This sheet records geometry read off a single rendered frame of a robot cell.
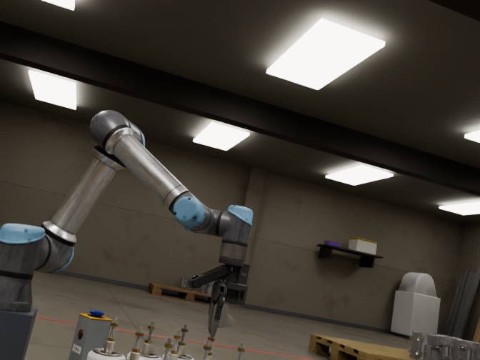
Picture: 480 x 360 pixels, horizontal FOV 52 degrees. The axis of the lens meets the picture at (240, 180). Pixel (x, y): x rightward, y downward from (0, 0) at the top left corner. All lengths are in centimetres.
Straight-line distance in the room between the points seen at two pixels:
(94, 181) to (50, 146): 767
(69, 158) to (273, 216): 399
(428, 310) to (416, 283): 58
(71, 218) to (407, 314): 936
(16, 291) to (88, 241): 758
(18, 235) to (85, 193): 23
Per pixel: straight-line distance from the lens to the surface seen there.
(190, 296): 826
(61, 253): 160
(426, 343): 429
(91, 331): 149
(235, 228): 137
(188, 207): 126
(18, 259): 147
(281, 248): 981
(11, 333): 146
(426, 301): 1067
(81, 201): 157
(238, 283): 139
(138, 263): 910
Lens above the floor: 49
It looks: 11 degrees up
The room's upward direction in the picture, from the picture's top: 11 degrees clockwise
